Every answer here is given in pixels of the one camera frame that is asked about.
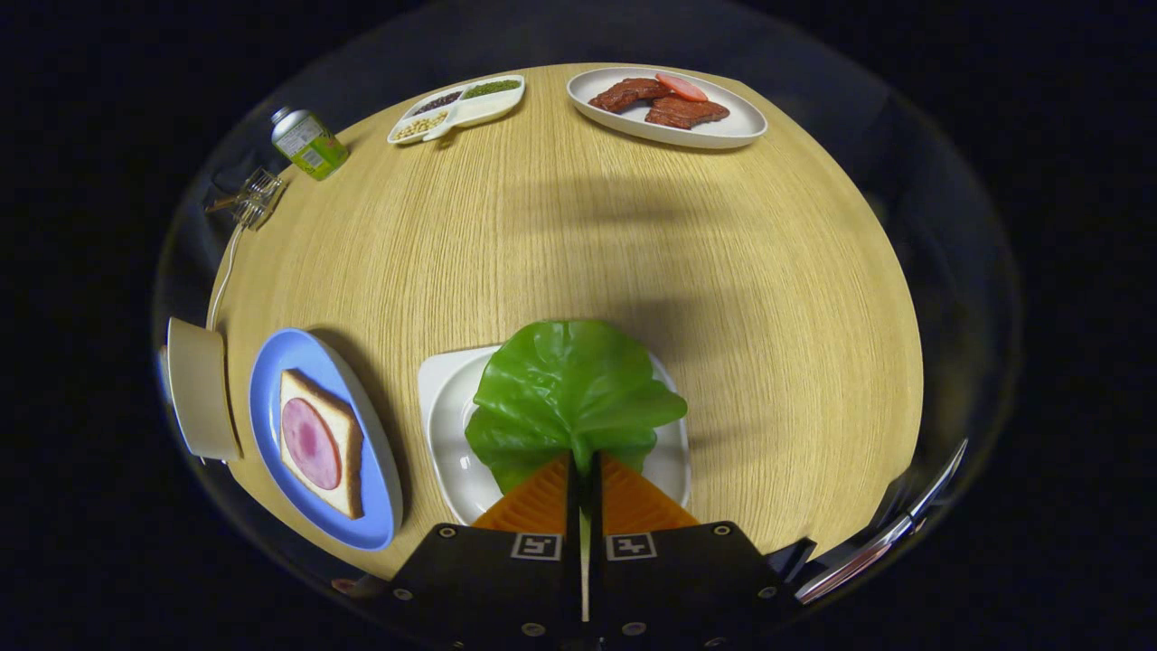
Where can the white toaster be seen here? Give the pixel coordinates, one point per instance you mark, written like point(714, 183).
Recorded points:
point(203, 389)

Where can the brown meat piece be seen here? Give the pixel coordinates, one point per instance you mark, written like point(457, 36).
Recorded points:
point(624, 93)
point(687, 112)

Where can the white square plate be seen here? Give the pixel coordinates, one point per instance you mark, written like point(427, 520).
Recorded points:
point(452, 434)

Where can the pile of pale soybeans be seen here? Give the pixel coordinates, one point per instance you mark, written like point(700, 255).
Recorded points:
point(420, 126)

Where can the white divided dish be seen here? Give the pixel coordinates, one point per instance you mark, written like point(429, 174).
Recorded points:
point(493, 107)

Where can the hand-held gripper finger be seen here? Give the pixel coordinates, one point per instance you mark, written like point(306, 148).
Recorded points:
point(594, 506)
point(573, 506)

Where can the white bread slice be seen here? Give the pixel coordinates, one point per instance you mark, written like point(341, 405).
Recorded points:
point(339, 497)

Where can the silver edged flat device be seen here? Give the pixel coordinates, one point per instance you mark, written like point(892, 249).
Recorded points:
point(857, 556)

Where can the green lettuce leaf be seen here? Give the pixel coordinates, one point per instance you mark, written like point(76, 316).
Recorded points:
point(569, 389)

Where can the pile of dark red beans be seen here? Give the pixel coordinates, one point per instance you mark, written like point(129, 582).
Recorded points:
point(438, 101)

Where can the pile of green beans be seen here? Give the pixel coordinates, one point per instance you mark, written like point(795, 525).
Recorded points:
point(493, 88)

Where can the pink ham slice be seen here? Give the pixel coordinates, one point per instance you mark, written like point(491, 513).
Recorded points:
point(312, 443)

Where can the green labelled silver bottle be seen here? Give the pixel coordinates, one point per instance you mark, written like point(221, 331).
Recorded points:
point(312, 149)

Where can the pink sausage slice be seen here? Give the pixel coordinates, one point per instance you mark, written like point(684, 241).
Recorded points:
point(682, 87)

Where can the blue round plate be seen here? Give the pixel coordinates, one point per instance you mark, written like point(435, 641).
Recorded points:
point(271, 407)

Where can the white oval meat plate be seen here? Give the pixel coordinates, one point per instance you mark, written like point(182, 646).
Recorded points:
point(723, 127)

